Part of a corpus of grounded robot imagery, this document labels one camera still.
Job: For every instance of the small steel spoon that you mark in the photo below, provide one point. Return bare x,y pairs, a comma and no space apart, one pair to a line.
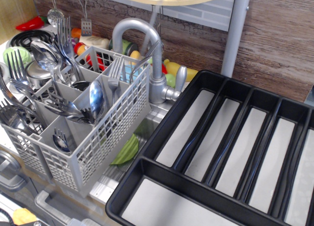
147,35

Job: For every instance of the large steel spoon centre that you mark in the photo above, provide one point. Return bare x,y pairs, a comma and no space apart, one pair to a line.
97,100

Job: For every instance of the large steel spoon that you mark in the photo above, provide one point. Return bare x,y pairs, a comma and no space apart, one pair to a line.
97,100
48,59

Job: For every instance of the steel spoon lying across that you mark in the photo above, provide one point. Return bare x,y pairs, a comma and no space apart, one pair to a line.
65,108

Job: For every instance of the grey plastic cutlery basket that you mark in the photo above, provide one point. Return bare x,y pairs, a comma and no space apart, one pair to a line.
93,148

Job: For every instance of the black cutlery tray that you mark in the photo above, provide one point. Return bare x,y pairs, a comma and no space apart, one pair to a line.
226,154

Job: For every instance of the large steel spoon back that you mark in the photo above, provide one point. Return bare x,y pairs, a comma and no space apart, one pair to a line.
48,59

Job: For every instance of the silver toy faucet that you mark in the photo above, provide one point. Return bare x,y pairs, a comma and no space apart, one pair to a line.
159,91

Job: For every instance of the green toy lime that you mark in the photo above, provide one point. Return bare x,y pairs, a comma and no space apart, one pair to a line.
171,80

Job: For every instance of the yellow toy banana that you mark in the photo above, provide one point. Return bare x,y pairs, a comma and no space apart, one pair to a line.
172,68

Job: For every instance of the green toy leaf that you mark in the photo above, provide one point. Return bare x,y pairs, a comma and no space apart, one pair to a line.
128,151

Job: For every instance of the steel fork centre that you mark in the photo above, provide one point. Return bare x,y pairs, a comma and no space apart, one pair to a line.
114,77

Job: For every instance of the cream toy bottle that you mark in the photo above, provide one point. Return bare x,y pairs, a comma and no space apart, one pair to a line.
95,41

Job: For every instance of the hanging small spatula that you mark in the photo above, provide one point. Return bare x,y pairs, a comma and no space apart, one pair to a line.
86,23

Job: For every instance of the steel pot with lid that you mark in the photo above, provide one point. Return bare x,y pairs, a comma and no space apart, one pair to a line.
37,76

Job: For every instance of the tall steel fork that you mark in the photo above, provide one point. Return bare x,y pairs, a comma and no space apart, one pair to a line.
65,43

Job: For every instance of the hanging slotted ladle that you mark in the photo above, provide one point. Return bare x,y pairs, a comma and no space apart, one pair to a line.
54,14

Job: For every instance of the green toy cabbage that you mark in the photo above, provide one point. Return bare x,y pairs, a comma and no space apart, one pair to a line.
23,52

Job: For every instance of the red toy pepper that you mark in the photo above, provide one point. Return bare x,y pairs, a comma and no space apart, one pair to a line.
33,24

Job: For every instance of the steel fork front left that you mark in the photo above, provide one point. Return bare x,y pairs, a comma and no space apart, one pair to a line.
19,119

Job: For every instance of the black stove burner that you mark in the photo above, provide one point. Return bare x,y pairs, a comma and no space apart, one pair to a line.
25,38

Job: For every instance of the yellow toy bottom left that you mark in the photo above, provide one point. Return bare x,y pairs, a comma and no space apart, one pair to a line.
23,216

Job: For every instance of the hanging wire whisk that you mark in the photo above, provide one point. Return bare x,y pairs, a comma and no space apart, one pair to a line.
156,17

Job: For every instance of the grey metal post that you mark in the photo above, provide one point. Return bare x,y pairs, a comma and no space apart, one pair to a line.
238,16

